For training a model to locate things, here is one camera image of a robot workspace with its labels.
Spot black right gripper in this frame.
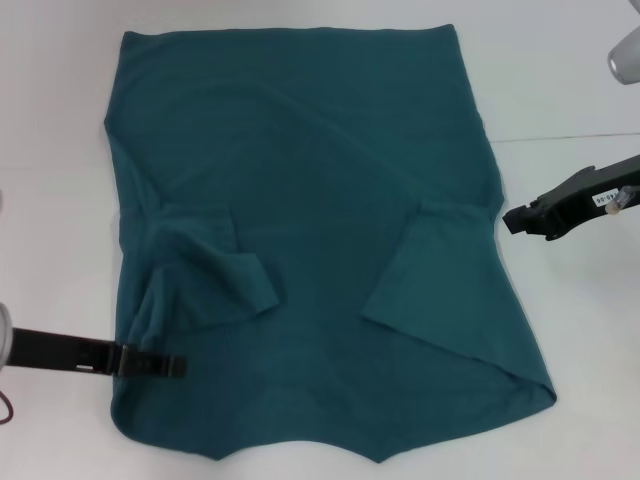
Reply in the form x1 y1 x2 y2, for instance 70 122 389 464
502 152 640 243

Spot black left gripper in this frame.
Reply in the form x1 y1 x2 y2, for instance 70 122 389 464
6 327 188 380

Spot teal blue shirt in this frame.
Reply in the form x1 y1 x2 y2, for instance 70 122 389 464
102 22 559 451

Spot silver metal plug fitting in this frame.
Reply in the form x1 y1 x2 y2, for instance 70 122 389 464
603 185 640 218

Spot dark left arm cable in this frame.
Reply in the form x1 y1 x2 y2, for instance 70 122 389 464
0 384 17 427

